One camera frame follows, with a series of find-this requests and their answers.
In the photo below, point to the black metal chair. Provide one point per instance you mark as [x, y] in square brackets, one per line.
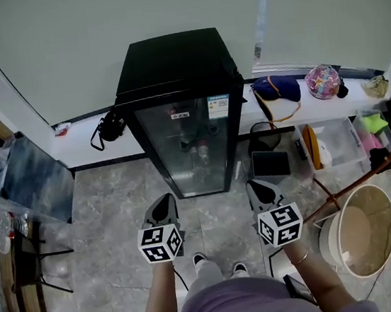
[26, 252]

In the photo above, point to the white window ledge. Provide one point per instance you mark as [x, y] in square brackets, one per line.
[318, 110]

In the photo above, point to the neon green cloth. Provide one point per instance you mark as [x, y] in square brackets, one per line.
[374, 123]

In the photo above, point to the grey roller blind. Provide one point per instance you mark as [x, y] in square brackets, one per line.
[322, 10]
[92, 22]

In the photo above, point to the grey box black lid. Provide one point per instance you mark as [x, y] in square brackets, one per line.
[270, 163]

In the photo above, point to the person's shoe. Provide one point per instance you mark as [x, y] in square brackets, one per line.
[239, 267]
[199, 258]

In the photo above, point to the black garment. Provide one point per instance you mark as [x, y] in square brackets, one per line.
[383, 157]

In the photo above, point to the beige hat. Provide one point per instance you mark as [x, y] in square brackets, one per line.
[375, 87]

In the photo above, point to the wooden coat rack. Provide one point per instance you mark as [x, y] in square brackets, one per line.
[362, 178]

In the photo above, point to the black waist device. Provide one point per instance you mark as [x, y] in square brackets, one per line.
[299, 289]

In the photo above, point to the small black pouch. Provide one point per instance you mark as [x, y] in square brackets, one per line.
[342, 90]

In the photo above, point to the clear bin pink contents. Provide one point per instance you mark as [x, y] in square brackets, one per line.
[372, 142]

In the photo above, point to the person's left shoe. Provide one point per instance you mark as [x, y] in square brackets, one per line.
[199, 258]

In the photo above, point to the person's left forearm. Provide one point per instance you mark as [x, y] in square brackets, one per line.
[160, 295]

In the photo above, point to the person's purple shirt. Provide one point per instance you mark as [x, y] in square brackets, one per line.
[244, 306]

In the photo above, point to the person's right forearm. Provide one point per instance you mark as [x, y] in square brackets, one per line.
[319, 278]

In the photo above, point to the white round tub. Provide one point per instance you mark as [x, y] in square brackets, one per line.
[366, 229]

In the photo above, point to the clear bottle red label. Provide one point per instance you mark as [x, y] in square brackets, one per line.
[203, 152]

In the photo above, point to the person's right shoe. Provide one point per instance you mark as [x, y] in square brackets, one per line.
[239, 267]

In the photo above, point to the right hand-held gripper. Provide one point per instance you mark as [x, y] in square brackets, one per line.
[280, 226]

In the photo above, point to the pink patterned round bag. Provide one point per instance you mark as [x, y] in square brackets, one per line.
[322, 82]

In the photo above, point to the person's grey trousers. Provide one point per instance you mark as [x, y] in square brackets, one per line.
[211, 274]

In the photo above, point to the clear plastic storage bin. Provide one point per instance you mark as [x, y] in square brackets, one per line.
[340, 143]

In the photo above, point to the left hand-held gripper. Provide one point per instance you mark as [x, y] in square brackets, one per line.
[157, 244]

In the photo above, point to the red white plastic wrapper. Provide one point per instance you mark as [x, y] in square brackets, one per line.
[62, 129]

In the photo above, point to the white cloth item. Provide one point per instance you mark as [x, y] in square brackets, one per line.
[325, 154]

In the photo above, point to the yellow bag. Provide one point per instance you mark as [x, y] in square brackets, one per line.
[311, 147]

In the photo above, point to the black-framed glass door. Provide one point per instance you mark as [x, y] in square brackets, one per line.
[187, 145]

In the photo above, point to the black shoulder bag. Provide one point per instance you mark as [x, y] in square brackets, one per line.
[111, 127]

